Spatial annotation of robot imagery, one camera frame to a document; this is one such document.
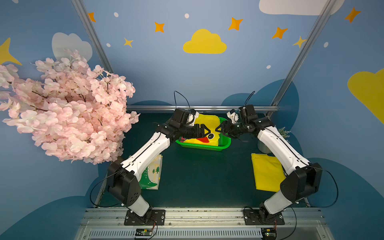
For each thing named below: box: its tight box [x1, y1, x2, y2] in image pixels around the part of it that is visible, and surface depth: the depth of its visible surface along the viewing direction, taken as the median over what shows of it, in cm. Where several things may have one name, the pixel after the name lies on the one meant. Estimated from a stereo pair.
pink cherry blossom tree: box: [0, 49, 140, 165], surface depth 53 cm
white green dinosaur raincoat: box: [138, 154, 163, 190], surface depth 87 cm
